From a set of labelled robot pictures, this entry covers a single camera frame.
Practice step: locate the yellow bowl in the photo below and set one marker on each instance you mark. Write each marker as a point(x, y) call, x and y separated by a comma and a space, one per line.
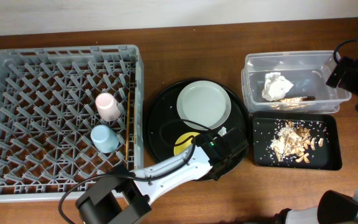
point(183, 142)

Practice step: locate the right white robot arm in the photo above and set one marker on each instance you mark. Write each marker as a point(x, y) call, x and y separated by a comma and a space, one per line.
point(333, 207)

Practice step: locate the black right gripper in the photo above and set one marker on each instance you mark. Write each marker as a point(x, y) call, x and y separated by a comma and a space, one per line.
point(336, 73)

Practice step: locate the gold foil snack wrapper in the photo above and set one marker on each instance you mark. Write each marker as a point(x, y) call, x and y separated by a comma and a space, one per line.
point(292, 101)

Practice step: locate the clear plastic bin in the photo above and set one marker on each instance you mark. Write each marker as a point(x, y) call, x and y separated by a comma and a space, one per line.
point(308, 71)

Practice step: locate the light blue plastic cup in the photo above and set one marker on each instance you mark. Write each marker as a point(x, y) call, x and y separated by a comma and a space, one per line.
point(104, 139)

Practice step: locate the round black tray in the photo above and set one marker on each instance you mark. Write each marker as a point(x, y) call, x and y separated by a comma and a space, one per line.
point(162, 127)

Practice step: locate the grey round plate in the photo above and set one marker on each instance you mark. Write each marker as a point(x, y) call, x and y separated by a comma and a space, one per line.
point(204, 104)

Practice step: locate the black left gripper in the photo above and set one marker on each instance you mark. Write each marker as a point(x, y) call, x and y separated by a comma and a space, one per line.
point(239, 143)

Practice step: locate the black rectangular tray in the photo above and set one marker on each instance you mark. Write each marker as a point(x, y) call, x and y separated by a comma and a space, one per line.
point(326, 154)

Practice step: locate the grey plastic dishwasher rack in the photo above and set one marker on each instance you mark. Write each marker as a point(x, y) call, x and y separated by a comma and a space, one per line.
point(47, 112)

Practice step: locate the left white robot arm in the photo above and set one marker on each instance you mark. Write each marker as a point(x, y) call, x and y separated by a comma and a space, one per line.
point(123, 196)

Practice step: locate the pink plastic cup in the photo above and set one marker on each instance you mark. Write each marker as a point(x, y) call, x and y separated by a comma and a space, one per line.
point(107, 107)

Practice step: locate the white paper napkin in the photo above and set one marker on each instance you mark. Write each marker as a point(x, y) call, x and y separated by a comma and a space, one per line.
point(276, 86)

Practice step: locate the food scraps pile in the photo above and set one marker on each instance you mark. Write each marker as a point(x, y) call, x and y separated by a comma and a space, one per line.
point(294, 142)

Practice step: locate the brown wooden chopstick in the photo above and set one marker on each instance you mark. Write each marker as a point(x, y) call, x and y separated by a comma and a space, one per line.
point(134, 149)
point(128, 125)

